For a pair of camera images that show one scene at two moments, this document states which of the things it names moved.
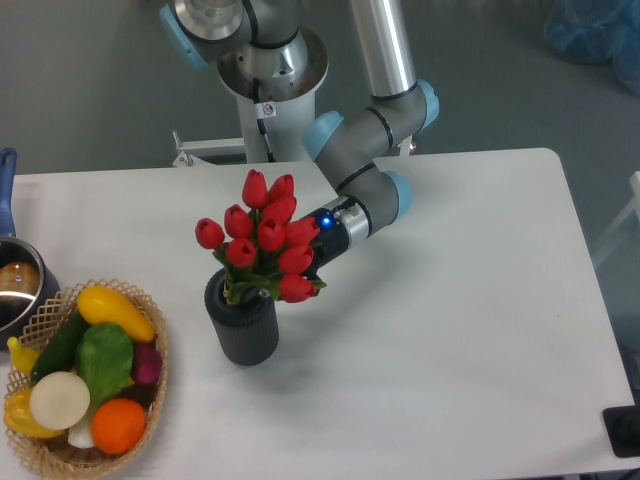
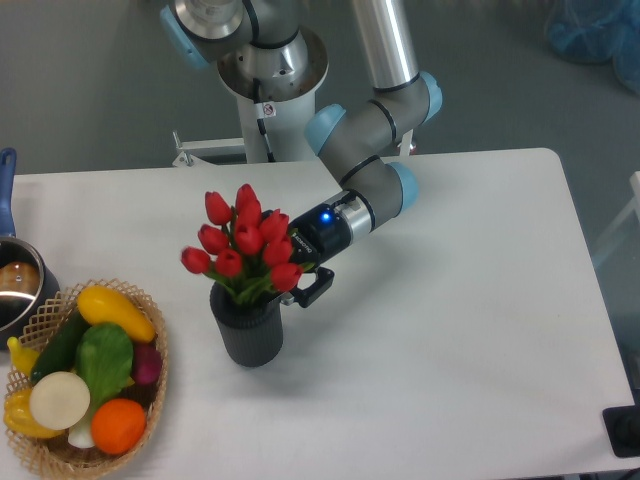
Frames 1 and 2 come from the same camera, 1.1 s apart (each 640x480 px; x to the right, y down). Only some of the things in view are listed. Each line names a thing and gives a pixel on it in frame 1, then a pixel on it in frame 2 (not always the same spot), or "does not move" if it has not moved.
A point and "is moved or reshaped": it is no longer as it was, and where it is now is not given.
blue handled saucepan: [28, 279] does not move
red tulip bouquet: [262, 246] is moved or reshaped
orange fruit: [117, 425] does not move
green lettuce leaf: [105, 355] does not move
